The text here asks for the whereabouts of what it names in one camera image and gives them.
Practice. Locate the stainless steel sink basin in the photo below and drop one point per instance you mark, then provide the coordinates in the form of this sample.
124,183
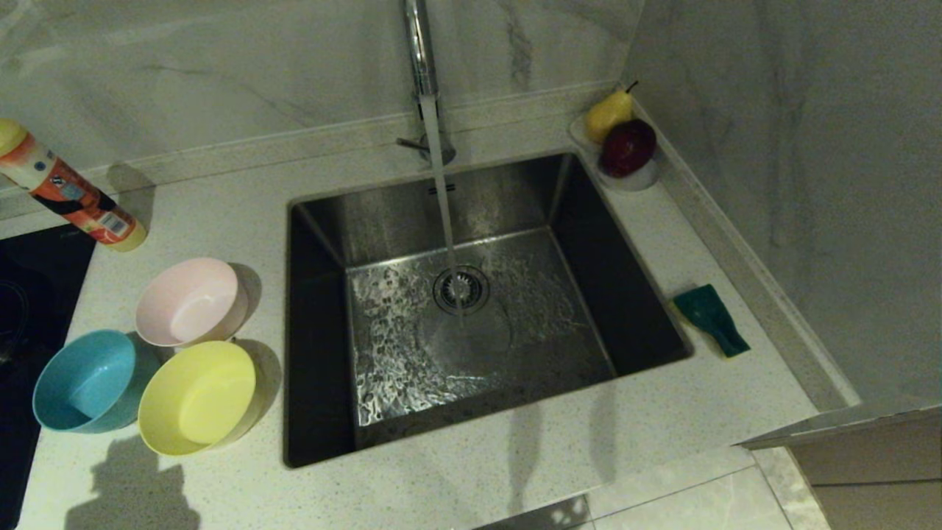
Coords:
515,353

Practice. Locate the blue plastic bowl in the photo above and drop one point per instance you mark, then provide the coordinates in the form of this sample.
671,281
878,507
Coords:
85,383

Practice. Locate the round metal drain strainer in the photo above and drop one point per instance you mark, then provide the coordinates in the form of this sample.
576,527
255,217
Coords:
475,283

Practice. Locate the dark red apple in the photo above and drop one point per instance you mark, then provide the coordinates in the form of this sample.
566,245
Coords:
628,147

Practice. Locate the chrome faucet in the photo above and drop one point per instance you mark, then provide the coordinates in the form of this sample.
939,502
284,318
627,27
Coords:
419,44

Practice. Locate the green and yellow sponge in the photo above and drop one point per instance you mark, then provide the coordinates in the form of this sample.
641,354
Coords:
710,316

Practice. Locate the black induction cooktop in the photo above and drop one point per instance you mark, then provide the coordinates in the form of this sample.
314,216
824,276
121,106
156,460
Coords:
37,294

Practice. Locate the yellow pear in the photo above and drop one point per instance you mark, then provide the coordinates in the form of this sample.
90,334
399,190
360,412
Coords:
607,118

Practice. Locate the clear running water stream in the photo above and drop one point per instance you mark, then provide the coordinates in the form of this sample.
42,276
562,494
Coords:
444,206

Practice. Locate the orange label dish soap bottle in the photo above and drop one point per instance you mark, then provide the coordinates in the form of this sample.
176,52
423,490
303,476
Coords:
73,195

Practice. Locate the yellow plastic bowl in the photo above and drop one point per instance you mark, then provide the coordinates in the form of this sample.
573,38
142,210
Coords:
199,397

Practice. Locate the small white dish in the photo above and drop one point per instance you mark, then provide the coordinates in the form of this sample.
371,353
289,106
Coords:
636,182

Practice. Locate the pink plastic bowl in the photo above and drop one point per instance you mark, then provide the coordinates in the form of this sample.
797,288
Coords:
191,302

